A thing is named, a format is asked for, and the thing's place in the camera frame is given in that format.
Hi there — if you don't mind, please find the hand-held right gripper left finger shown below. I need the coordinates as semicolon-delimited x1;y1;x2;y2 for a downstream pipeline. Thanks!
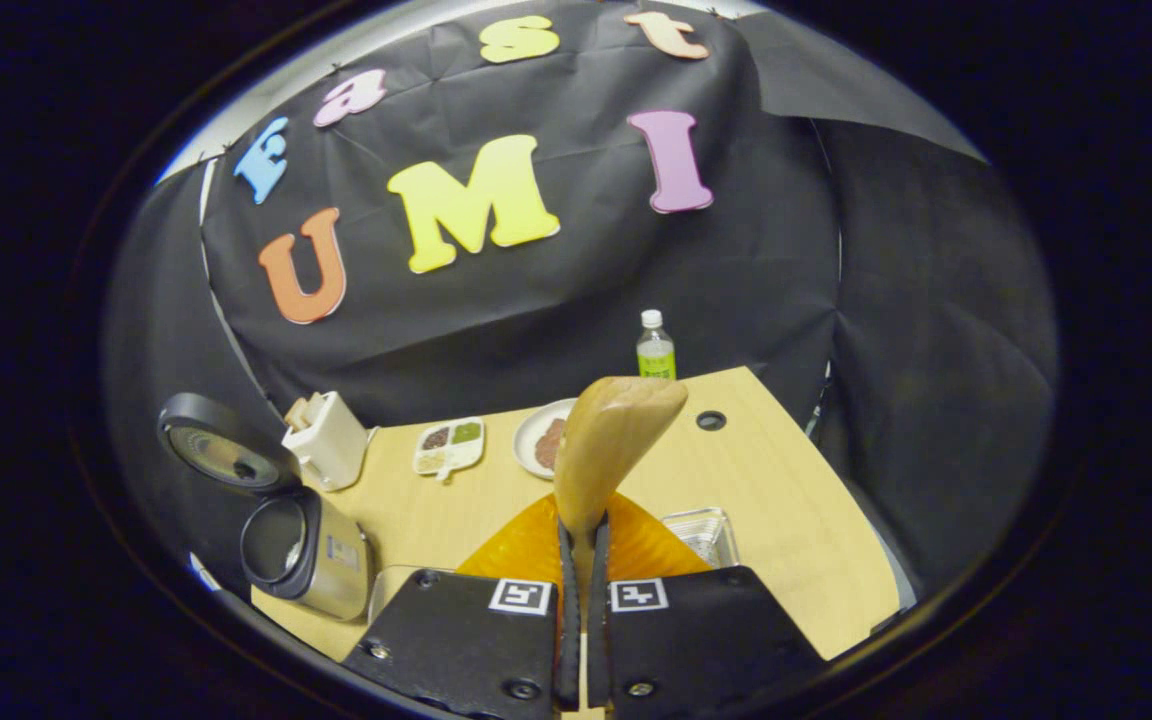
341;492;582;716

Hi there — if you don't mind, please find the white toaster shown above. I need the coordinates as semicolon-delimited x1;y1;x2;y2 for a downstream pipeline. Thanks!
281;391;370;492

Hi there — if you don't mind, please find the metal wire chopstick holder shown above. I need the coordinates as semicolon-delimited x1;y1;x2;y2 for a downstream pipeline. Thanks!
661;507;740;569

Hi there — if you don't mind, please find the white round plate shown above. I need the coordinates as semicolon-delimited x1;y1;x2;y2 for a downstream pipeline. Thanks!
513;399;579;480

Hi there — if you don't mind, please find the white divided bean dish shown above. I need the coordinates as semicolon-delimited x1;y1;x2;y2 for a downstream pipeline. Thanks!
412;417;486;483

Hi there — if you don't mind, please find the brown meat piece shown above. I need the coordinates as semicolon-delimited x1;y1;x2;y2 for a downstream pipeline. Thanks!
534;418;567;471

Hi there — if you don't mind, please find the green label drink bottle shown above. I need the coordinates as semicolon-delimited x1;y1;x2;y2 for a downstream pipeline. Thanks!
636;309;677;381

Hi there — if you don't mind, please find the dark grey rice cooker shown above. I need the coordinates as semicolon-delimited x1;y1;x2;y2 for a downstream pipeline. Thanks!
157;393;374;622

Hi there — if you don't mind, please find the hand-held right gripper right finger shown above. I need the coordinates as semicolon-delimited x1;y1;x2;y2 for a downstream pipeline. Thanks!
586;492;827;720

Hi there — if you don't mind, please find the wooden spoon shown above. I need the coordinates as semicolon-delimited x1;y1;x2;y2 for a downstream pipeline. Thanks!
553;376;690;641

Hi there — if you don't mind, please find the black backdrop cloth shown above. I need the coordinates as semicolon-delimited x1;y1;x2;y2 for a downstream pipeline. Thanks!
101;0;1062;601

